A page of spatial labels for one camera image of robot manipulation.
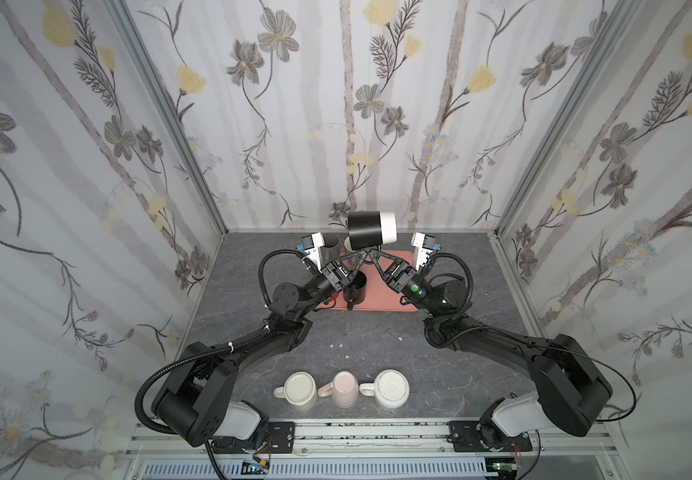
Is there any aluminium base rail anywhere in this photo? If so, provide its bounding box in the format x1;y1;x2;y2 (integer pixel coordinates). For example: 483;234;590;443
123;418;618;465

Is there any small grey mug white inside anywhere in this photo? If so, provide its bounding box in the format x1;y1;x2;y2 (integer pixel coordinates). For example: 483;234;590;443
343;236;355;253

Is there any white vented cable duct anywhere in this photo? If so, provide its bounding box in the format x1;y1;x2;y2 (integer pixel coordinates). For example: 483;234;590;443
138;457;498;479

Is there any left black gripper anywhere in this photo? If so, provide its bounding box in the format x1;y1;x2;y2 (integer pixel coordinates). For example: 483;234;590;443
294;253;361;321

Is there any tall grey mug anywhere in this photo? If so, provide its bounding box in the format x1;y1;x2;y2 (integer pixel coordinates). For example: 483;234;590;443
320;232;342;265

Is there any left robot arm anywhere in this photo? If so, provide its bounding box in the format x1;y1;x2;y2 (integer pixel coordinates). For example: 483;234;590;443
134;249;372;450

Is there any pink mug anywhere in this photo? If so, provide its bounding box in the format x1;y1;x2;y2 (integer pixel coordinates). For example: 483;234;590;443
318;371;360;409

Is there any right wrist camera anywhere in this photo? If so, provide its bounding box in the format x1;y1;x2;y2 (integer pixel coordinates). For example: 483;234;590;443
411;232;441;271

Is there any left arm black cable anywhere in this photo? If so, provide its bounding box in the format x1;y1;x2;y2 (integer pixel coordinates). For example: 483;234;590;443
134;341;263;436

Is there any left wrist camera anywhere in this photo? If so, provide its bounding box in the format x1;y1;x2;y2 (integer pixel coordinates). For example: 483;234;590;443
297;232;325;270

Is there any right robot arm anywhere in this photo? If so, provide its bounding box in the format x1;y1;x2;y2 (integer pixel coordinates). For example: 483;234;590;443
378;252;614;451

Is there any pink plastic tray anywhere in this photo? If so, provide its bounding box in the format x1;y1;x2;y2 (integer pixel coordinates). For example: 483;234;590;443
318;250;417;312

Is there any black mug white base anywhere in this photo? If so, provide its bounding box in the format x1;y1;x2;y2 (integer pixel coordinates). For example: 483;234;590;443
347;211;398;250

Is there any cream mug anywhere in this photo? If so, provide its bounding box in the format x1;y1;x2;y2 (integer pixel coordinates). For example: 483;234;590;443
273;372;318;411

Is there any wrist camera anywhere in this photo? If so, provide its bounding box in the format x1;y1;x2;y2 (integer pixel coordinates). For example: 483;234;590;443
411;232;441;271
297;232;325;270

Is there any white ribbed mug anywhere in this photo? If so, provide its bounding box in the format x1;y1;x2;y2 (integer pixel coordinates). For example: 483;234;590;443
359;369;410;409

